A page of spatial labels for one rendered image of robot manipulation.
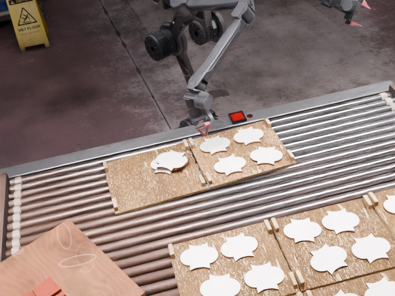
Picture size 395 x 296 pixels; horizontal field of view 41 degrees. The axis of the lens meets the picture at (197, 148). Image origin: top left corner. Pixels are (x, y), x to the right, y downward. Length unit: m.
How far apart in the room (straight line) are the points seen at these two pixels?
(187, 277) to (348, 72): 3.16
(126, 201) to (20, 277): 0.56
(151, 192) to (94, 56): 3.25
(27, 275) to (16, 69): 3.73
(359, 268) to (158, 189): 0.90
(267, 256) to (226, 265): 0.16
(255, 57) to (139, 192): 2.91
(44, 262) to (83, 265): 0.15
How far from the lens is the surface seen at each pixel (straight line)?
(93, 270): 1.98
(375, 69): 4.87
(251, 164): 2.42
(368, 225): 2.18
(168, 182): 2.37
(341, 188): 2.34
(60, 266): 2.04
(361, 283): 2.01
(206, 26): 3.03
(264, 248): 2.08
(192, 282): 2.00
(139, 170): 2.47
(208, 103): 2.29
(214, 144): 2.52
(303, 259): 2.05
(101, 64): 5.28
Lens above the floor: 2.54
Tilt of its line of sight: 39 degrees down
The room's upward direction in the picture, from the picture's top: 8 degrees counter-clockwise
